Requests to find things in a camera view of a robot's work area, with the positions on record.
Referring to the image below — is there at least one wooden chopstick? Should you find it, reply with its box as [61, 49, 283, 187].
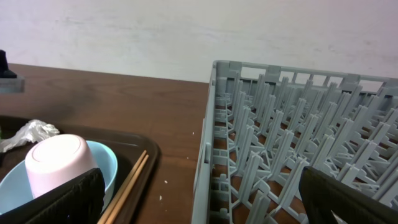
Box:
[96, 149, 147, 224]
[104, 154, 150, 224]

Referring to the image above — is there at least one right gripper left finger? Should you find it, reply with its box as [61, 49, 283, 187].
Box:
[1, 168, 105, 224]

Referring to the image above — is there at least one white cup in bowl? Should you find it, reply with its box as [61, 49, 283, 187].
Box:
[25, 134, 98, 198]

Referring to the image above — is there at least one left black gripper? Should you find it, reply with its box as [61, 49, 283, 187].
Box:
[0, 50, 25, 93]

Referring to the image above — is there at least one white tissue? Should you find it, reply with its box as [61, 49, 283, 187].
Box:
[1, 119, 60, 152]

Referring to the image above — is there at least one light blue bowl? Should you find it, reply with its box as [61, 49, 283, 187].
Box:
[1, 141, 118, 215]

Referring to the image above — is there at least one wooden chopstick right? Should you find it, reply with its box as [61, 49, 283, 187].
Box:
[104, 154, 150, 224]

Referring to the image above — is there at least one wooden chopstick left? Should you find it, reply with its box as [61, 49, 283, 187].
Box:
[96, 149, 147, 224]

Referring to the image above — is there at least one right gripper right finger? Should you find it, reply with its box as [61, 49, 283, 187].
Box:
[298, 166, 397, 224]

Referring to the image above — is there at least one grey dishwasher rack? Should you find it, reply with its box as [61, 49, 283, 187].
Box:
[192, 60, 397, 223]

